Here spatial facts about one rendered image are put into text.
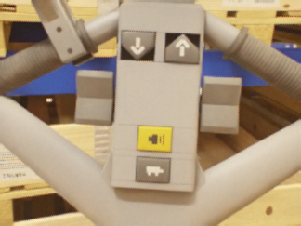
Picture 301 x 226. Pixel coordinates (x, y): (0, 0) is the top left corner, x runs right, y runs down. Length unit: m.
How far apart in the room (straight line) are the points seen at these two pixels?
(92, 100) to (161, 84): 0.08
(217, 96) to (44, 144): 0.20
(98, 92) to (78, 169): 0.09
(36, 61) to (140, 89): 0.12
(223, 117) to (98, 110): 0.14
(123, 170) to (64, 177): 0.07
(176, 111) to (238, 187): 0.11
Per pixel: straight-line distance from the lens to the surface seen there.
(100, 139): 1.26
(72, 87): 1.26
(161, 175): 0.40
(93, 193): 0.43
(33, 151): 0.44
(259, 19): 1.38
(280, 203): 1.72
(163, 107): 0.40
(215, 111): 0.41
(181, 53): 0.40
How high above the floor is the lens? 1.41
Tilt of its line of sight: 20 degrees down
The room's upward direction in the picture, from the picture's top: 3 degrees clockwise
